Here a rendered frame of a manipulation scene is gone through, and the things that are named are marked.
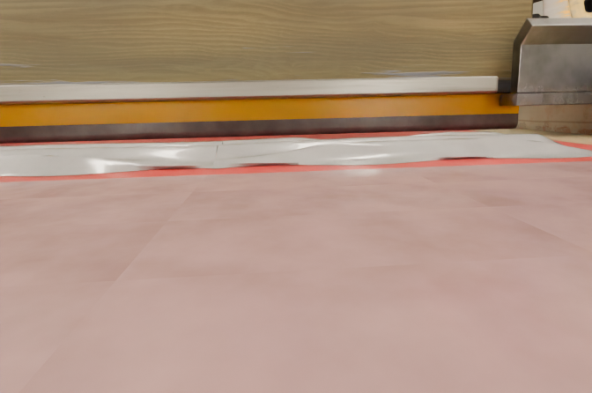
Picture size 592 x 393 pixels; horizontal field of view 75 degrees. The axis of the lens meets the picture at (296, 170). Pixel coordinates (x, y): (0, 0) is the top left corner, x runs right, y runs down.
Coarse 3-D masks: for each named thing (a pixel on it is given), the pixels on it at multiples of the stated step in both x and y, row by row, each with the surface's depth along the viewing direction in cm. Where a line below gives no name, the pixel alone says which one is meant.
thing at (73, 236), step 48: (0, 144) 32; (48, 144) 31; (0, 192) 12; (48, 192) 12; (96, 192) 12; (144, 192) 12; (0, 240) 8; (48, 240) 8; (96, 240) 7; (144, 240) 7; (0, 288) 5; (48, 288) 5; (96, 288) 5; (0, 336) 4; (48, 336) 4; (0, 384) 4
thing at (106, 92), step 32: (0, 96) 22; (32, 96) 22; (64, 96) 23; (96, 96) 23; (128, 96) 23; (160, 96) 23; (192, 96) 23; (224, 96) 23; (256, 96) 24; (288, 96) 24; (320, 96) 24; (352, 96) 25; (384, 96) 26
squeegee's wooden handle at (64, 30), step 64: (0, 0) 23; (64, 0) 23; (128, 0) 23; (192, 0) 24; (256, 0) 24; (320, 0) 24; (384, 0) 25; (448, 0) 25; (512, 0) 25; (0, 64) 23; (64, 64) 24; (128, 64) 24; (192, 64) 24; (256, 64) 24; (320, 64) 25; (384, 64) 25; (448, 64) 25
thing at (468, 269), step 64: (192, 192) 11; (256, 192) 11; (320, 192) 11; (384, 192) 11; (448, 192) 11; (512, 192) 11; (576, 192) 10; (192, 256) 6; (256, 256) 6; (320, 256) 6; (384, 256) 6; (448, 256) 6; (512, 256) 6; (576, 256) 6; (128, 320) 5; (192, 320) 5; (256, 320) 4; (320, 320) 4; (384, 320) 4; (448, 320) 4; (512, 320) 4; (576, 320) 4; (64, 384) 4; (128, 384) 4; (192, 384) 3; (256, 384) 3; (320, 384) 3; (384, 384) 3; (448, 384) 3; (512, 384) 3; (576, 384) 3
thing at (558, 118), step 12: (528, 108) 34; (540, 108) 32; (552, 108) 31; (564, 108) 30; (576, 108) 29; (588, 108) 28; (528, 120) 34; (540, 120) 33; (552, 120) 31; (564, 120) 30; (576, 120) 29; (588, 120) 28; (576, 132) 29; (588, 132) 28
